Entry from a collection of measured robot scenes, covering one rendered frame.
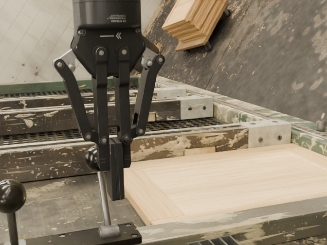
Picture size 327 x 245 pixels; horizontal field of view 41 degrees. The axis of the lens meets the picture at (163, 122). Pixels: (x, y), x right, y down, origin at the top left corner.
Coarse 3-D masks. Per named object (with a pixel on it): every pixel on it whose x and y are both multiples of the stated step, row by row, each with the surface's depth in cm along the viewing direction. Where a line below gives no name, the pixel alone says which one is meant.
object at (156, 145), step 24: (264, 120) 118; (24, 144) 98; (48, 144) 99; (72, 144) 97; (144, 144) 102; (168, 144) 104; (192, 144) 106; (216, 144) 108; (240, 144) 110; (264, 144) 113; (0, 168) 92; (24, 168) 94; (48, 168) 96; (72, 168) 97
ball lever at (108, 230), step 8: (88, 152) 61; (96, 152) 61; (88, 160) 61; (96, 160) 60; (96, 168) 61; (104, 176) 62; (104, 184) 61; (104, 192) 61; (104, 200) 60; (104, 208) 60; (104, 216) 60; (104, 224) 60; (104, 232) 58; (112, 232) 59
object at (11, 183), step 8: (0, 184) 48; (8, 184) 48; (16, 184) 48; (0, 192) 47; (8, 192) 48; (16, 192) 48; (24, 192) 49; (0, 200) 47; (8, 200) 47; (16, 200) 48; (24, 200) 49; (0, 208) 48; (8, 208) 48; (16, 208) 48; (8, 216) 51; (8, 224) 52; (16, 224) 52; (16, 232) 53; (16, 240) 54
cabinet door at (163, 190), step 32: (160, 160) 102; (192, 160) 102; (224, 160) 102; (256, 160) 102; (288, 160) 101; (320, 160) 100; (128, 192) 83; (160, 192) 82; (192, 192) 83; (224, 192) 83; (256, 192) 82; (288, 192) 82; (320, 192) 82
